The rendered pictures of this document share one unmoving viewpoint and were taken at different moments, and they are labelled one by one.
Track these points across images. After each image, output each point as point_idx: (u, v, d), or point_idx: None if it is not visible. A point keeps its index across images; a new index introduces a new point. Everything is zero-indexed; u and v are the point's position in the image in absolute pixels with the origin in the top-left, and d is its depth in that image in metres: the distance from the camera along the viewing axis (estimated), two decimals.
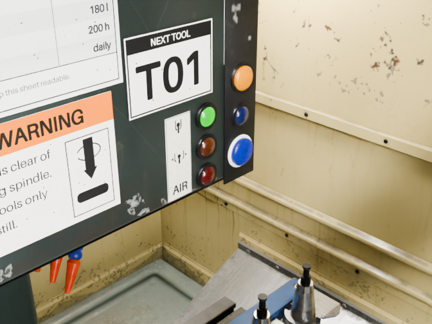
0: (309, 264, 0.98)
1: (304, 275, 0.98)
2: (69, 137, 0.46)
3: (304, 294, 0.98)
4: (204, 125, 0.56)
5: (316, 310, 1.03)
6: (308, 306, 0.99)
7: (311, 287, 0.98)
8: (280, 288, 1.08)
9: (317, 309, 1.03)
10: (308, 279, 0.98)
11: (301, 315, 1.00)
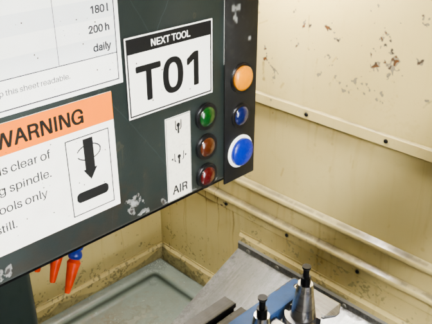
0: (309, 265, 0.98)
1: (304, 276, 0.98)
2: (69, 137, 0.46)
3: (304, 295, 0.98)
4: (204, 125, 0.56)
5: (316, 310, 1.03)
6: (308, 306, 0.99)
7: (311, 287, 0.98)
8: (280, 288, 1.08)
9: (317, 310, 1.03)
10: (308, 280, 0.98)
11: (301, 316, 1.00)
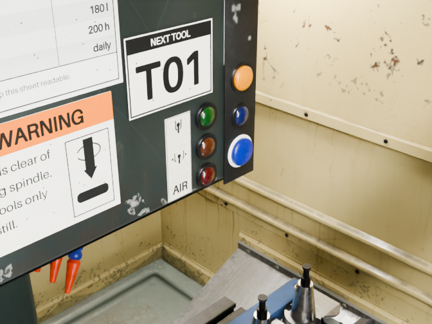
0: (309, 265, 0.98)
1: (304, 276, 0.98)
2: (69, 137, 0.46)
3: (304, 295, 0.98)
4: (204, 125, 0.56)
5: (316, 310, 1.03)
6: (308, 306, 0.99)
7: (311, 287, 0.98)
8: (280, 288, 1.08)
9: (317, 310, 1.03)
10: (308, 280, 0.98)
11: (301, 316, 1.00)
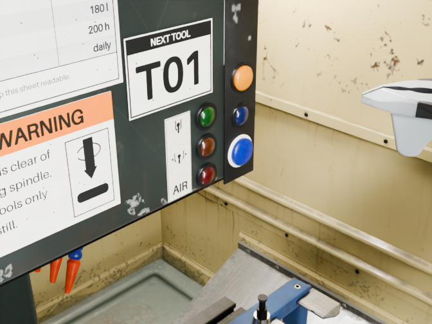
0: None
1: None
2: (69, 137, 0.46)
3: None
4: (204, 125, 0.56)
5: None
6: None
7: None
8: (280, 288, 1.08)
9: None
10: None
11: None
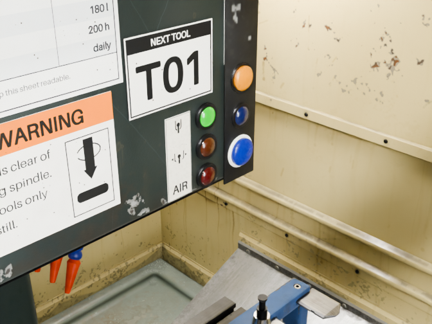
0: None
1: None
2: (69, 137, 0.46)
3: None
4: (204, 125, 0.56)
5: None
6: None
7: None
8: (280, 288, 1.08)
9: None
10: None
11: None
